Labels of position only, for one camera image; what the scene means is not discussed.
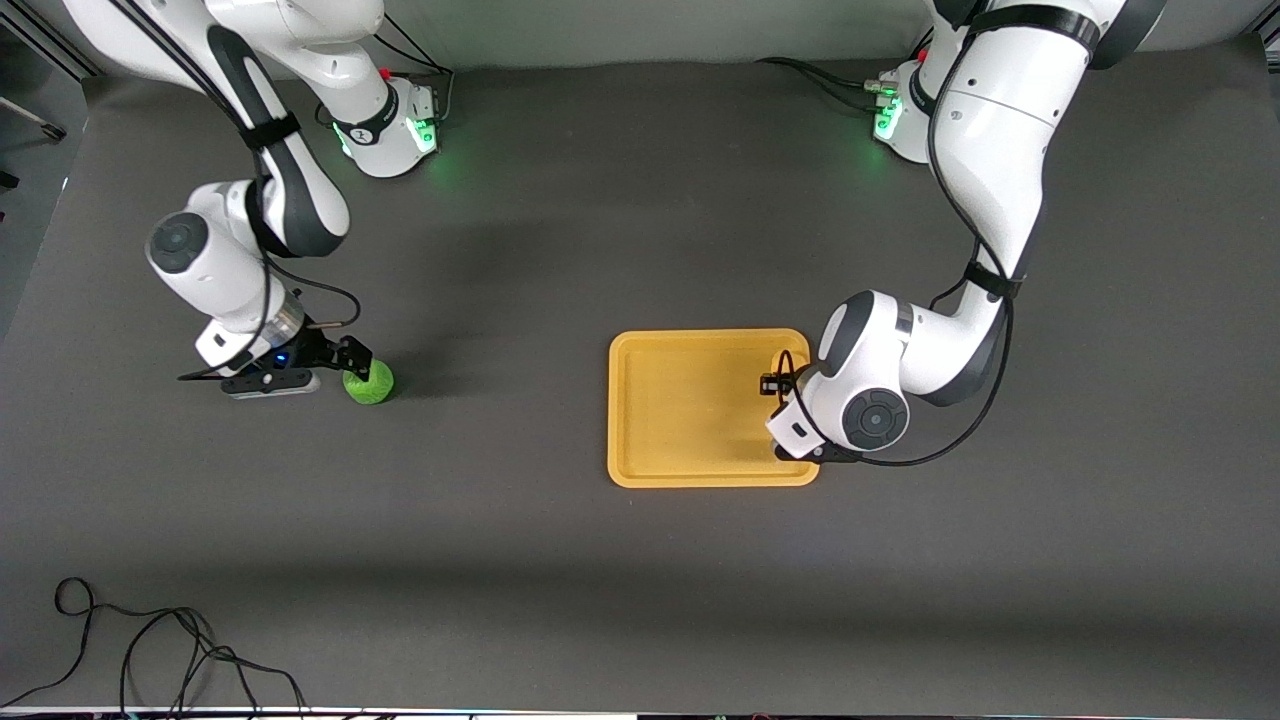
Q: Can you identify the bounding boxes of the green apple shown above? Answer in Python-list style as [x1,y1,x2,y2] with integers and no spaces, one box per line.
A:
[343,358,395,405]

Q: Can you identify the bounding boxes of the yellow plastic tray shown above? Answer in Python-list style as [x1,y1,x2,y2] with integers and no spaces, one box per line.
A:
[607,328,821,489]

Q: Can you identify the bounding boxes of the dark grey table cover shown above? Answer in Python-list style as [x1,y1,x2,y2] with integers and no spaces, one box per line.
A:
[0,35,1280,717]

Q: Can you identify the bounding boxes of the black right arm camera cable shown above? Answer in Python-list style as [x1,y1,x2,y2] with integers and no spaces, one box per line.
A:
[110,0,362,377]

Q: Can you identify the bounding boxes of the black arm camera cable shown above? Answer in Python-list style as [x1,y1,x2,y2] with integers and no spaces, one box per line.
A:
[110,0,362,377]
[775,20,1017,469]

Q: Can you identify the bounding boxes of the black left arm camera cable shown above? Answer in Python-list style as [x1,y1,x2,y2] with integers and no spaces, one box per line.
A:
[775,20,1017,469]

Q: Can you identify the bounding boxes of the black right base cables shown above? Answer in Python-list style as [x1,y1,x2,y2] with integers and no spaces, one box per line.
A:
[315,15,456,126]

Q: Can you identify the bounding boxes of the black base cables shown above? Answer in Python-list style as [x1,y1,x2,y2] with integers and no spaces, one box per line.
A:
[315,15,456,126]
[755,25,936,113]

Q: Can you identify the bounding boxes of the black left base cables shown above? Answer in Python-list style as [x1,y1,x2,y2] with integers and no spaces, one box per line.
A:
[755,25,936,113]

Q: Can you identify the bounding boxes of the loose thin black cable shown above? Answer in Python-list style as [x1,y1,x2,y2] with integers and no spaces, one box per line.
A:
[0,577,311,717]

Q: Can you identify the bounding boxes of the dark aluminium frame rail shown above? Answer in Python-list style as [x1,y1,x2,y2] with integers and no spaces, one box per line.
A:
[0,0,105,81]

